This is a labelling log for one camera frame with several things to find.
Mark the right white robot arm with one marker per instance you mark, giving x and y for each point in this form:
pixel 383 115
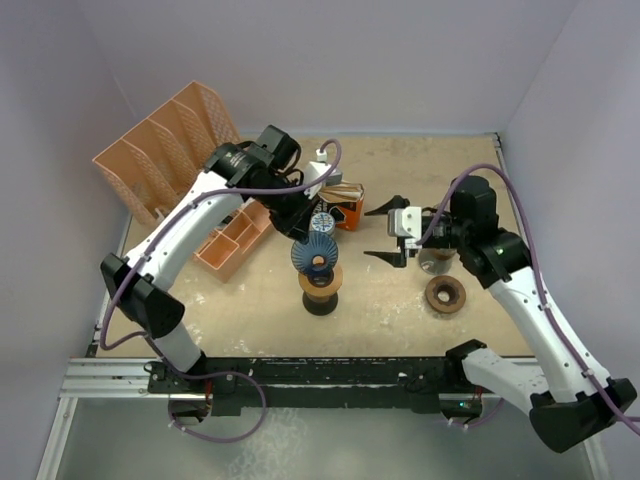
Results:
pixel 568 396

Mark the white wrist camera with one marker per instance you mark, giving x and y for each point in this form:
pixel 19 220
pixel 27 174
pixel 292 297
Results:
pixel 405 224
pixel 318 166

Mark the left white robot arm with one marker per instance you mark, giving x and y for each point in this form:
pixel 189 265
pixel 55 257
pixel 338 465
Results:
pixel 139 282

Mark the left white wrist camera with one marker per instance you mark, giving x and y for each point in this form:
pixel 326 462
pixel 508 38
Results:
pixel 318 166

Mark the blue glass dripper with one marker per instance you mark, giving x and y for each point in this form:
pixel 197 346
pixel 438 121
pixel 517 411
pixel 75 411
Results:
pixel 316 256

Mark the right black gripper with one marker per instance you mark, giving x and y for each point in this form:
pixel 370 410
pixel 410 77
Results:
pixel 394 258

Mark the clear glass carafe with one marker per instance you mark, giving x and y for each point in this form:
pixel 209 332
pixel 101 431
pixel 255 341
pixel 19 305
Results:
pixel 436 261

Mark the orange coffee filter box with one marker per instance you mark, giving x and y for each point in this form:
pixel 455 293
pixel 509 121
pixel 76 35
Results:
pixel 344 202

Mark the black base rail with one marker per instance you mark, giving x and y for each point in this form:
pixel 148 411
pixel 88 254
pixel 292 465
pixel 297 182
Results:
pixel 423 385

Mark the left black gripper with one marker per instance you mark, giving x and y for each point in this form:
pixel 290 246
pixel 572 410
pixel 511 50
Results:
pixel 297 223

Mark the pink plastic desk organizer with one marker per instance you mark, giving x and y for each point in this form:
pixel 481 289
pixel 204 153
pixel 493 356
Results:
pixel 151 167

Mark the small blue white jar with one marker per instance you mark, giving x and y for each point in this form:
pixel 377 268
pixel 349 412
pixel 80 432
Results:
pixel 323 222

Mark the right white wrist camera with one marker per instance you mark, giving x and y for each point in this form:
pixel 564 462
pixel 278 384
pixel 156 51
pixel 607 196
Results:
pixel 405 224

